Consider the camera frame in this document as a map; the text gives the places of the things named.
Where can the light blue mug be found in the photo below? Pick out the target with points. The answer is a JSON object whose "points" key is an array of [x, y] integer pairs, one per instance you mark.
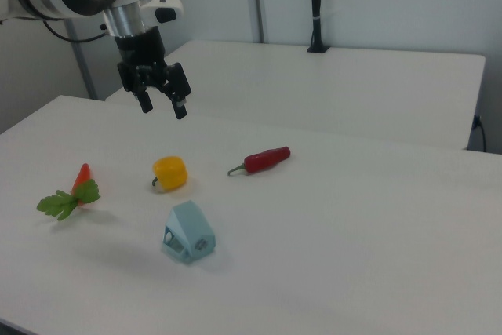
{"points": [[190, 233]]}

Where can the orange toy carrot with leaves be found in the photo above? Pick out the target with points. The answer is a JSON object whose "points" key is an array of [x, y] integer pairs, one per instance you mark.
{"points": [[83, 177]]}

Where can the red toy chili pepper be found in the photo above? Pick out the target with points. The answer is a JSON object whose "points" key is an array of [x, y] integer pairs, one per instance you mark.
{"points": [[263, 160]]}

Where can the black pole with base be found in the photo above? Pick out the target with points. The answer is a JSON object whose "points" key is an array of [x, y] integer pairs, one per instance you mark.
{"points": [[317, 17]]}

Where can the white side table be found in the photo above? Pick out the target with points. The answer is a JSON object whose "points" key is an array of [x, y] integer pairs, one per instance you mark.
{"points": [[333, 88]]}

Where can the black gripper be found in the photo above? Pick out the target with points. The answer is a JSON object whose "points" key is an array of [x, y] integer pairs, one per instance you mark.
{"points": [[139, 48]]}

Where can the yellow toy bell pepper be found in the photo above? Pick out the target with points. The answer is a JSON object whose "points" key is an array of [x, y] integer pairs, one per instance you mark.
{"points": [[170, 174]]}

